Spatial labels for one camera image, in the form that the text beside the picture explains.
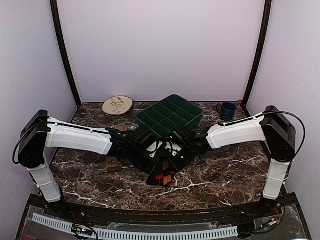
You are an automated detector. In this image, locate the white slotted cable duct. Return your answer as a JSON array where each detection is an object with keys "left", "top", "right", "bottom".
[{"left": 31, "top": 213, "right": 239, "bottom": 240}]

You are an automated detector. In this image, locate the black right corner post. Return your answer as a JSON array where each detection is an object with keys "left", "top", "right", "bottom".
[{"left": 242, "top": 0, "right": 273, "bottom": 108}]

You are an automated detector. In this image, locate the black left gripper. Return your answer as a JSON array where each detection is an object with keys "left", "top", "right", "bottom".
[{"left": 128, "top": 146, "right": 164, "bottom": 177}]

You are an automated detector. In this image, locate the black front table rail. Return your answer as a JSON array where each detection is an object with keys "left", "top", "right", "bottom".
[{"left": 27, "top": 193, "right": 297, "bottom": 226}]

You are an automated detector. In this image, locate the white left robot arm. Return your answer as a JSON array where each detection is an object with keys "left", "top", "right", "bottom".
[{"left": 12, "top": 109, "right": 163, "bottom": 218}]

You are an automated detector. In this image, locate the green divided organizer tray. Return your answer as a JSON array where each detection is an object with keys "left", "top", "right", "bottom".
[{"left": 136, "top": 94, "right": 204, "bottom": 139}]

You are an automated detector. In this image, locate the black left corner post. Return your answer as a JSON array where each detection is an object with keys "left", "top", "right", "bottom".
[{"left": 49, "top": 0, "right": 82, "bottom": 108}]

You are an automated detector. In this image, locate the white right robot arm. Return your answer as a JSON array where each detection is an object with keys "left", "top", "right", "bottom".
[{"left": 164, "top": 105, "right": 302, "bottom": 217}]

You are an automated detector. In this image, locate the brown ribbed sock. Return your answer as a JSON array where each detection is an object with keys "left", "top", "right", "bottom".
[{"left": 106, "top": 123, "right": 128, "bottom": 173}]

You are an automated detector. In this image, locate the black corner post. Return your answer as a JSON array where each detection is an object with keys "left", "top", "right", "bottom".
[
  {"left": 49, "top": 0, "right": 82, "bottom": 108},
  {"left": 242, "top": 0, "right": 273, "bottom": 108}
]

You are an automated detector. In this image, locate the round wooden slice plate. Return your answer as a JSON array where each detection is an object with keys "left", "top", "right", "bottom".
[{"left": 102, "top": 96, "right": 133, "bottom": 116}]

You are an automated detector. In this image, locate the dark blue mug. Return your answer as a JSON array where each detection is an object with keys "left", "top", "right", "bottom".
[{"left": 215, "top": 102, "right": 237, "bottom": 122}]

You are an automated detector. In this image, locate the red yellow argyle sock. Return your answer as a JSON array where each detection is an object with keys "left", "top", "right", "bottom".
[{"left": 146, "top": 161, "right": 176, "bottom": 187}]

